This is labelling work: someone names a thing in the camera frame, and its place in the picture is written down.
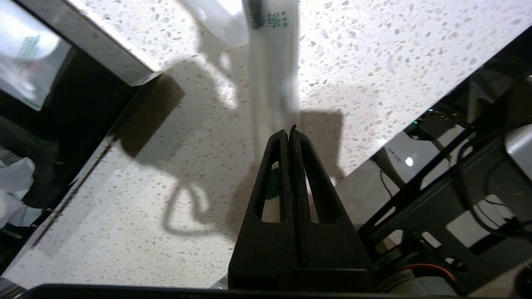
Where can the small white wrapped packet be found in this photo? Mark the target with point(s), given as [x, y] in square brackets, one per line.
[29, 58]

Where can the black robot torso chassis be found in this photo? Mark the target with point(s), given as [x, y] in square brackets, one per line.
[478, 187]

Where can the small item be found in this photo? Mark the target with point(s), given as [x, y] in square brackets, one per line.
[274, 74]

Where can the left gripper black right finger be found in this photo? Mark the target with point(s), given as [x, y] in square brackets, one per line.
[332, 249]

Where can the black tray with white packets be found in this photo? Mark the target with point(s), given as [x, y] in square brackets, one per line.
[75, 104]

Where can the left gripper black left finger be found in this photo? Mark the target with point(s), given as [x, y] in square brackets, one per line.
[262, 249]

